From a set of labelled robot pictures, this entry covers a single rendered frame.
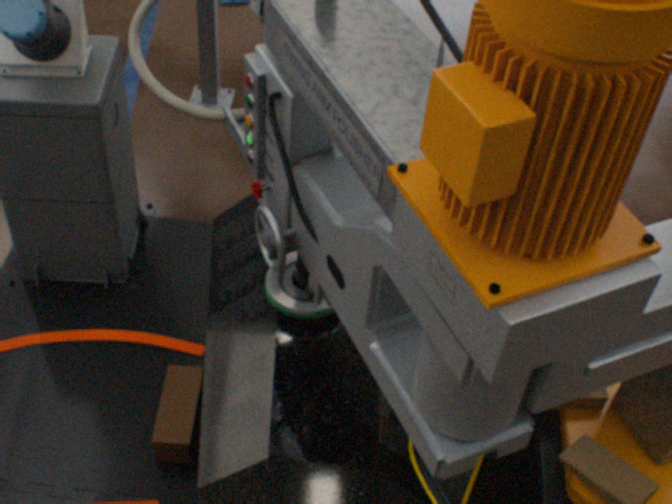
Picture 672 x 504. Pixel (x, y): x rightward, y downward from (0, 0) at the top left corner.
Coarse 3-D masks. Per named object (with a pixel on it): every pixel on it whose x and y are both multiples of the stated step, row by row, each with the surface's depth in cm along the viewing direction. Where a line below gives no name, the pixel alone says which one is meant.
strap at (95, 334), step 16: (32, 336) 307; (48, 336) 307; (64, 336) 308; (80, 336) 308; (96, 336) 309; (112, 336) 309; (128, 336) 309; (144, 336) 310; (160, 336) 310; (192, 352) 306
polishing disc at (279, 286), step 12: (288, 264) 224; (276, 276) 221; (288, 276) 221; (276, 288) 218; (288, 288) 218; (276, 300) 215; (288, 300) 215; (300, 300) 215; (312, 300) 216; (300, 312) 213; (312, 312) 213; (324, 312) 215
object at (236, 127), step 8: (224, 112) 229; (232, 120) 225; (240, 120) 232; (232, 128) 225; (240, 128) 230; (232, 136) 228; (240, 136) 221; (240, 144) 222; (296, 248) 201; (304, 264) 199; (312, 288) 189; (312, 296) 190; (328, 304) 191
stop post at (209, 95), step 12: (204, 0) 370; (216, 0) 375; (204, 12) 374; (216, 12) 378; (204, 24) 379; (216, 24) 382; (204, 36) 383; (216, 36) 385; (204, 48) 388; (216, 48) 389; (204, 60) 392; (216, 60) 393; (204, 72) 397; (216, 72) 397; (204, 84) 402; (216, 84) 401; (192, 96) 413; (204, 96) 407; (216, 96) 406; (228, 96) 415; (216, 108) 408
